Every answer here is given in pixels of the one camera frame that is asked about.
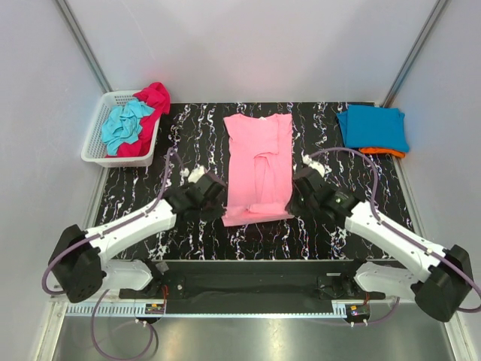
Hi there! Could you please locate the pink t shirt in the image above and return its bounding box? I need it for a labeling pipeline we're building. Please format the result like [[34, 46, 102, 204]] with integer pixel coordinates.
[[222, 114, 293, 227]]

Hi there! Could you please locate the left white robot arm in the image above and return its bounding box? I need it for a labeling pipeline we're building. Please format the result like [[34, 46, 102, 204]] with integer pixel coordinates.
[[46, 167, 226, 303]]

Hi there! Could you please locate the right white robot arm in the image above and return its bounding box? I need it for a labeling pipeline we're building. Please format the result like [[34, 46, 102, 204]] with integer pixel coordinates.
[[288, 166, 473, 323]]

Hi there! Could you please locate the folded orange t shirt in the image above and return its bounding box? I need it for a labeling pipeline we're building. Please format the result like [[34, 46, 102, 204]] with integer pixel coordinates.
[[358, 147, 406, 159]]

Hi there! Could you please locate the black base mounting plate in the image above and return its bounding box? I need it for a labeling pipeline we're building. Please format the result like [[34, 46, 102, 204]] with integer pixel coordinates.
[[120, 273, 365, 300]]

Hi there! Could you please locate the folded teal t shirt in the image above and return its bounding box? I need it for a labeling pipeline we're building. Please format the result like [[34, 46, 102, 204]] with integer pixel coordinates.
[[336, 105, 410, 153]]

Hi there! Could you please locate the light blue t shirt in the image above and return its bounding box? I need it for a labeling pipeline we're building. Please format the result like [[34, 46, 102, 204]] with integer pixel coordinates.
[[101, 99, 154, 156]]

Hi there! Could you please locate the red t shirt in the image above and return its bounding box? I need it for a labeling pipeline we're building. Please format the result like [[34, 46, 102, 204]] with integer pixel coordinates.
[[107, 82, 171, 157]]

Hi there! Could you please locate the white plastic basket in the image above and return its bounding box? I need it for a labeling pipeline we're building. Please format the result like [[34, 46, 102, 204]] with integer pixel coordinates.
[[81, 90, 160, 168]]

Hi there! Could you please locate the aluminium frame rail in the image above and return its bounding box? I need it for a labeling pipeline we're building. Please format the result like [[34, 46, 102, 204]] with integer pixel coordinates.
[[50, 273, 460, 304]]

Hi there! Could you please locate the white slotted cable duct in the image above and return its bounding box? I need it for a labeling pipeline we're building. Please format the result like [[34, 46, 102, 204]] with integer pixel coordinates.
[[65, 302, 350, 319]]

